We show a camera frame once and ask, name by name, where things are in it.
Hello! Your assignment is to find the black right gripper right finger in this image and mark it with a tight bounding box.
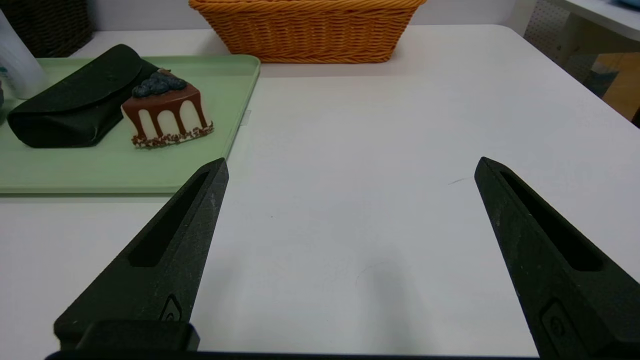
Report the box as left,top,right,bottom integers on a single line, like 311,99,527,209
474,157,640,360

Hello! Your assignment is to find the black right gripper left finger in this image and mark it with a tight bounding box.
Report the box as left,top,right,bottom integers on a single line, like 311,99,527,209
54,157,230,351

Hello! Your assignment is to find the chocolate cake slice toy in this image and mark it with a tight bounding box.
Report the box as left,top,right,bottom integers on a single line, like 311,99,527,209
121,69,215,149

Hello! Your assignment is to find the clear spray bottle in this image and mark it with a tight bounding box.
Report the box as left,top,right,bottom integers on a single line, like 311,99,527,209
0,10,49,100

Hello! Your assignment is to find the dark brown wicker basket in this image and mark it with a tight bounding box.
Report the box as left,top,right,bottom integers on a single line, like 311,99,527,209
0,0,94,58

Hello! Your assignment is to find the orange wicker basket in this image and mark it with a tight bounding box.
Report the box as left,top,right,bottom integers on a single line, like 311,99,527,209
188,0,428,64

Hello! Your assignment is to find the light green plastic tray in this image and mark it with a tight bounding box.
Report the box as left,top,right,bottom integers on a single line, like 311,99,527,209
0,54,262,195

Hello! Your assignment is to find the black folded cloth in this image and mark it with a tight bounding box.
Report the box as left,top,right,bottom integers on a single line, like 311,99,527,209
7,44,161,149

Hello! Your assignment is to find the white side table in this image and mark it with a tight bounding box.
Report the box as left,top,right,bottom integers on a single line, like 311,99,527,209
520,0,640,66

